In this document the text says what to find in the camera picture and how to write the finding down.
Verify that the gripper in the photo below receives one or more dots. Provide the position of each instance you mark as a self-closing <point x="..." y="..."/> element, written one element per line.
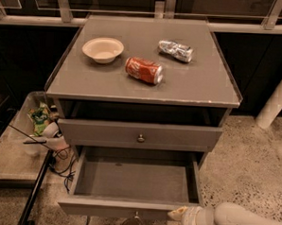
<point x="191" y="218"/>

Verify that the grey drawer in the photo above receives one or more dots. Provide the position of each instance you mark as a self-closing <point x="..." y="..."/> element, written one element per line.
<point x="125" y="134"/>
<point x="125" y="182"/>

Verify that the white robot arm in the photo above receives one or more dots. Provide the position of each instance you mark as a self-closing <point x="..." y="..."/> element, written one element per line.
<point x="229" y="213"/>

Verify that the brass middle drawer knob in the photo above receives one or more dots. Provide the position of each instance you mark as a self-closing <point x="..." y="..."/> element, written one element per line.
<point x="136" y="216"/>

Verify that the brass drawer knob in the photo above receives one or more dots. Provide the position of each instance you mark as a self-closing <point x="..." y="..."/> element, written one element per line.
<point x="141" y="138"/>
<point x="136" y="216"/>

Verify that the brass top drawer knob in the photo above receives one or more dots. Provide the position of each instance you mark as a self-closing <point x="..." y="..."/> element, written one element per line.
<point x="141" y="138"/>

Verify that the grey top drawer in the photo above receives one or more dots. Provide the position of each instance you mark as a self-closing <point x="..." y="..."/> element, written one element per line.
<point x="125" y="134"/>

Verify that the grey drawer cabinet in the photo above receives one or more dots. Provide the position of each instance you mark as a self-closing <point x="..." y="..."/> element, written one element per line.
<point x="198" y="93"/>

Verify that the red soda can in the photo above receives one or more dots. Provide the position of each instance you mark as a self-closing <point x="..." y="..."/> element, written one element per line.
<point x="145" y="70"/>

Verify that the white crumpled cup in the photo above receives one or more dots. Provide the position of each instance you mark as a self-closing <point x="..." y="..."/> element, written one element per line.
<point x="51" y="130"/>

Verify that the crushed silver can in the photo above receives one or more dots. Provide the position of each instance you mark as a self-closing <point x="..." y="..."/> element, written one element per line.
<point x="178" y="51"/>

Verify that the green snack bag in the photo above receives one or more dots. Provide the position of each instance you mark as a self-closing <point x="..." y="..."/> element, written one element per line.
<point x="40" y="118"/>

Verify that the white paper bowl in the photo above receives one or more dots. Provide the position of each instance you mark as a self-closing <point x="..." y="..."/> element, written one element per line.
<point x="103" y="50"/>

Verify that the metal window railing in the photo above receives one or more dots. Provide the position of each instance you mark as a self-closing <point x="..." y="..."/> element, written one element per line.
<point x="228" y="16"/>

